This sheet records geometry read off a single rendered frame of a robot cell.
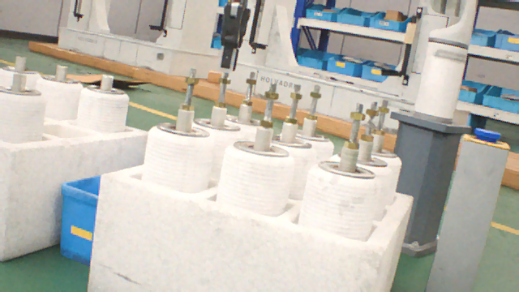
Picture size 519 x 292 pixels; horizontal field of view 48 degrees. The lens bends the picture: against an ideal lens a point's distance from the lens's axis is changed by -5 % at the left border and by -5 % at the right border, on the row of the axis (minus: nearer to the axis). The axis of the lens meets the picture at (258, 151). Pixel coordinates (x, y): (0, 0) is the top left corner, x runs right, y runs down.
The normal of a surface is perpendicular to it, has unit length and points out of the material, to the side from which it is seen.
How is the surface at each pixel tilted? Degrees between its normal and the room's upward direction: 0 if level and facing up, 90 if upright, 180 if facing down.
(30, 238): 90
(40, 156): 90
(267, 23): 90
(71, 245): 92
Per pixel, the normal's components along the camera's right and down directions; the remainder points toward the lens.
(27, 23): 0.73, 0.25
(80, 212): -0.39, 0.12
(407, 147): -0.66, 0.00
